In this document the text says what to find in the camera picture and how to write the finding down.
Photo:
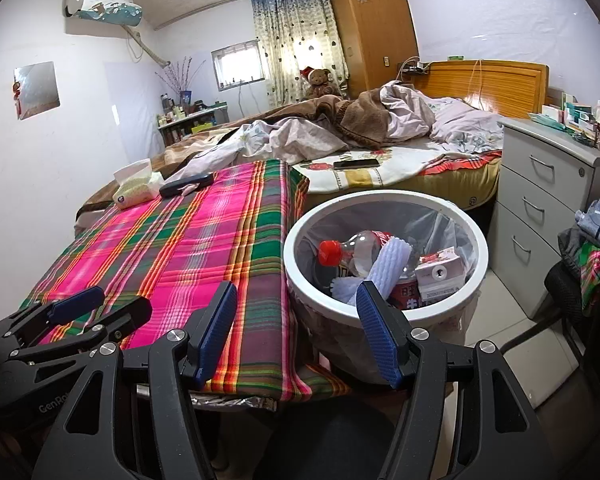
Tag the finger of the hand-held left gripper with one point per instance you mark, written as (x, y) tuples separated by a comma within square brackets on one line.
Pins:
[(127, 315), (75, 304)]

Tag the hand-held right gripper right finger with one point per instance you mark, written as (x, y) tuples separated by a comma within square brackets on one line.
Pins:
[(377, 330)]

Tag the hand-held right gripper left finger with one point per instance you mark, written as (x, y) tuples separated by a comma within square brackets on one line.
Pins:
[(215, 330)]

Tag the white round trash bin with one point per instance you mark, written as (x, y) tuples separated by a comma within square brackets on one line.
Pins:
[(430, 312)]

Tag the red white paper box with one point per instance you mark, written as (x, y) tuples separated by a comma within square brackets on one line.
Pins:
[(440, 277)]

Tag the red label plastic bottle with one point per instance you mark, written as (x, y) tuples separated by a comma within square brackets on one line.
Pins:
[(365, 247)]

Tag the foil-edged table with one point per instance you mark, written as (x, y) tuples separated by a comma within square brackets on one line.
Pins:
[(230, 402)]

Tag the pink green plaid cloth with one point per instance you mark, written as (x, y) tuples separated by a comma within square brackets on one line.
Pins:
[(180, 260)]

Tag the clear plastic bin liner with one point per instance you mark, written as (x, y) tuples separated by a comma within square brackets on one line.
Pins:
[(445, 230)]

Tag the soft tissue pack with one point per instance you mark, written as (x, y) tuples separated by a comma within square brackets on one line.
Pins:
[(137, 190)]

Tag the black smartphone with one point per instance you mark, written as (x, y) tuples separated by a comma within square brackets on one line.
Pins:
[(355, 163)]

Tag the floral bed sheet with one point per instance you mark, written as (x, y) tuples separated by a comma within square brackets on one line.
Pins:
[(405, 160)]

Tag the black chair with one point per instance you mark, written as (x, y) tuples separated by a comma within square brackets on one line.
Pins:
[(560, 280)]

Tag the shelf of bottles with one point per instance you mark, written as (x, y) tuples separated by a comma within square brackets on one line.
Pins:
[(190, 125)]

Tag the pale lilac quilt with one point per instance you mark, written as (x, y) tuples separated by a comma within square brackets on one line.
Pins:
[(300, 135)]

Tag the red hanging ornament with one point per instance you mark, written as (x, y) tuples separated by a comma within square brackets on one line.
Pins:
[(16, 97)]

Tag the brown blanket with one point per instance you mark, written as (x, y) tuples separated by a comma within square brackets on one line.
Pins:
[(365, 115)]

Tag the grey drawer cabinet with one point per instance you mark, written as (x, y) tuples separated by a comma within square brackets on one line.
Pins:
[(545, 185)]

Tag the dried flower branches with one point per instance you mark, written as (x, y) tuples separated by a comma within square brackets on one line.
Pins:
[(182, 80)]

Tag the pile of clothes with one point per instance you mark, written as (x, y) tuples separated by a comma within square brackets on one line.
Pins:
[(595, 220)]

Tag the brown teddy bear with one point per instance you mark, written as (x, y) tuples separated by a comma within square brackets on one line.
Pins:
[(320, 82)]

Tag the wrapped air conditioner pipe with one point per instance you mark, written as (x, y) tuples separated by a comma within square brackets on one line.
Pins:
[(150, 50)]

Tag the small window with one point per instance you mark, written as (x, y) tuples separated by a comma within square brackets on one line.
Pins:
[(237, 65)]

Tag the power strip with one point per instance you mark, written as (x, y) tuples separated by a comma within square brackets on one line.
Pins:
[(415, 66)]

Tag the wooden bed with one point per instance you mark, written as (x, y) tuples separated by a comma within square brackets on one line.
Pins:
[(505, 85)]

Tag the pile of small boxes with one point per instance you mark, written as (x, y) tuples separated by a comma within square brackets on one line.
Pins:
[(575, 115)]

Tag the heart print curtain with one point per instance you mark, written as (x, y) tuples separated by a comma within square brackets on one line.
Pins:
[(290, 45)]

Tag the wooden wardrobe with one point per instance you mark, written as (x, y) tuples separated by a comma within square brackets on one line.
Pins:
[(375, 25)]

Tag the shiny wall sheet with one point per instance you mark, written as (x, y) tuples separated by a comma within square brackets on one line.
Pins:
[(37, 90)]

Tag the wall air conditioner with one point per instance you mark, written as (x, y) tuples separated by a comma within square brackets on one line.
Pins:
[(105, 7)]

